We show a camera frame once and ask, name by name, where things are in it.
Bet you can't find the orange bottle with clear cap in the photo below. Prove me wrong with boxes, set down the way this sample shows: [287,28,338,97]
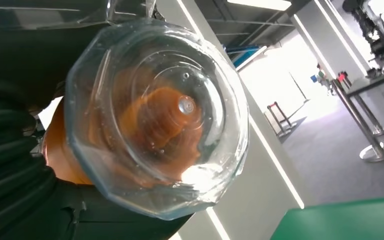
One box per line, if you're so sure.
[42,18,250,222]

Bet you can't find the small metal floor stand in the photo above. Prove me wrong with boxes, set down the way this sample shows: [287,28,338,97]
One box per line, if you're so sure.
[266,101,298,139]

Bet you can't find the black robot machine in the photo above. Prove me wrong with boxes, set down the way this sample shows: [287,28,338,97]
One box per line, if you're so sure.
[341,0,384,92]

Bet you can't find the chrome stanchion post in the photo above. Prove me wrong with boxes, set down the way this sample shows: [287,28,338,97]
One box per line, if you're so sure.
[340,70,384,137]
[330,78,384,164]

